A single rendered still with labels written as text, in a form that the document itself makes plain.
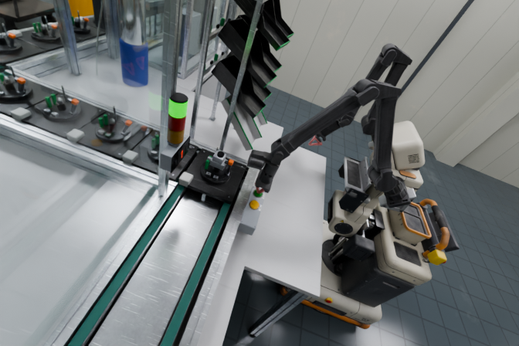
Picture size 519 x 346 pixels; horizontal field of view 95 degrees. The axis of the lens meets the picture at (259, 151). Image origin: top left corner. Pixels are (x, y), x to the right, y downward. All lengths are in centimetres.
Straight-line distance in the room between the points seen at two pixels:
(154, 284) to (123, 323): 12
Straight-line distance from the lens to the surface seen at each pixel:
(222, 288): 99
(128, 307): 91
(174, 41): 64
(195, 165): 113
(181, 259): 95
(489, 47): 458
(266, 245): 110
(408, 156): 121
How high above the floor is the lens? 179
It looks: 39 degrees down
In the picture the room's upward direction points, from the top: 22 degrees clockwise
